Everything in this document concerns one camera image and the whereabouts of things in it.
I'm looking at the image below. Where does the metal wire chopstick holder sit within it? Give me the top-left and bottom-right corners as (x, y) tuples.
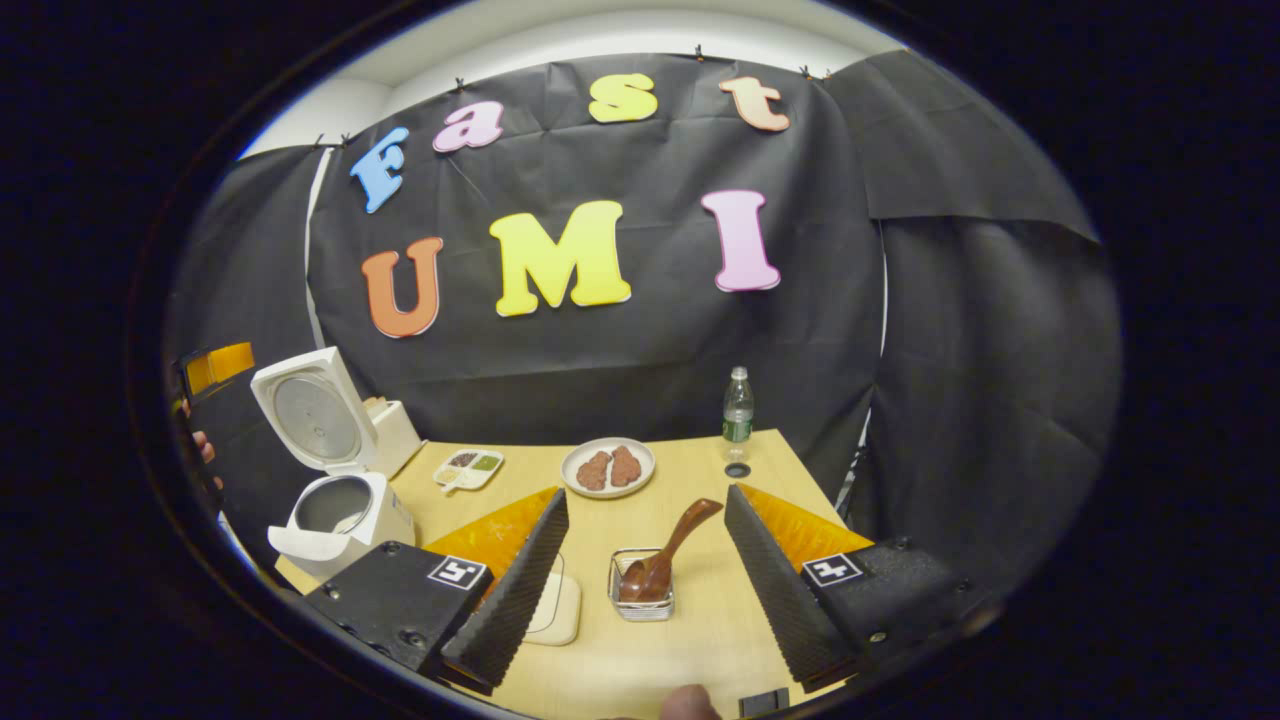
(608, 547), (675, 622)

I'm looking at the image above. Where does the brown wooden spoon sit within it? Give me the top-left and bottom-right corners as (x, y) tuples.
(618, 498), (724, 603)

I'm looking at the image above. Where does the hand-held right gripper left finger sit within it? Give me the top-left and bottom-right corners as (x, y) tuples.
(305, 488), (571, 696)

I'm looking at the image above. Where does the white rice cooker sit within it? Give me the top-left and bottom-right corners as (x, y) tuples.
(250, 347), (416, 581)

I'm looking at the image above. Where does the white toaster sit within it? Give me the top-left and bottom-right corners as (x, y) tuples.
(363, 397), (423, 479)

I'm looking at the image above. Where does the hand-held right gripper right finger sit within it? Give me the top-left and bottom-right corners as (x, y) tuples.
(725, 483), (1001, 691)

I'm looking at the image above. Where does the clear plastic water bottle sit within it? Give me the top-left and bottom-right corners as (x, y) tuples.
(722, 366), (756, 463)

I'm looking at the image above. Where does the white round plate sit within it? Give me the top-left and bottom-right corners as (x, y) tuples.
(561, 437), (657, 499)

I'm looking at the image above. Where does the white divided seasoning dish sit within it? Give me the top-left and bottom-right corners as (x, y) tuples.
(433, 448), (505, 493)

